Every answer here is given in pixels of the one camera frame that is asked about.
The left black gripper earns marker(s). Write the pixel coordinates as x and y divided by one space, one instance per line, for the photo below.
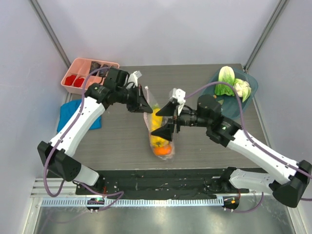
140 104

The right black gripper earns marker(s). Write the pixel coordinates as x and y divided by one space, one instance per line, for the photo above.
176 119

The yellow mango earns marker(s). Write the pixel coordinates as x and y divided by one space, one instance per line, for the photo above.
156 121

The yellow bell pepper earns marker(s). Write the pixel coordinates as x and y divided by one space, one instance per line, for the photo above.
156 141

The orange tangerine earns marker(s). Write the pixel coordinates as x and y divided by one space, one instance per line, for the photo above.
163 151

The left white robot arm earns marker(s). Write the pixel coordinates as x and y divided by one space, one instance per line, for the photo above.
57 154

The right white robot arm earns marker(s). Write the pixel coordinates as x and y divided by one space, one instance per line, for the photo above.
284 178

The teal food tray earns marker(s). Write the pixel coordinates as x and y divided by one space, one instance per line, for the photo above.
230 106

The dark rolls in tray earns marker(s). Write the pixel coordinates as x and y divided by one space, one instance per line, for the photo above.
95 65

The pink divided tray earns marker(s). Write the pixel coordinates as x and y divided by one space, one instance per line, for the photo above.
81 67

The red items in tray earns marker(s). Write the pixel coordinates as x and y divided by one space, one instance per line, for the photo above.
74 81

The white cabbage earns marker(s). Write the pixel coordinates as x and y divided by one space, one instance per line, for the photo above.
226 74

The white cauliflower piece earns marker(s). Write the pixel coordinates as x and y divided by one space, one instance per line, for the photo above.
242 88

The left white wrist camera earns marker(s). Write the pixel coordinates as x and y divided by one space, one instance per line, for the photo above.
132 80

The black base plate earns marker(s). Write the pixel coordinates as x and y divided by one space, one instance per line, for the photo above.
178 184

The slotted cable duct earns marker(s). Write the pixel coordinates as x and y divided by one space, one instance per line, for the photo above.
97 202

